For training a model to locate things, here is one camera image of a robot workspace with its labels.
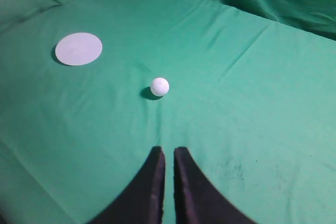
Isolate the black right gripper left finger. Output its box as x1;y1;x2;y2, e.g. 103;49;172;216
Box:
90;146;165;223

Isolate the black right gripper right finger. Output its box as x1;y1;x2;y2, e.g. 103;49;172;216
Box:
174;147;254;223

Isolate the white dimpled ball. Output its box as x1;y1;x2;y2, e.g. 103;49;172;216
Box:
150;77;170;97

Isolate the white round plate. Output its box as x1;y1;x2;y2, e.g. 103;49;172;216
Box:
55;33;103;66

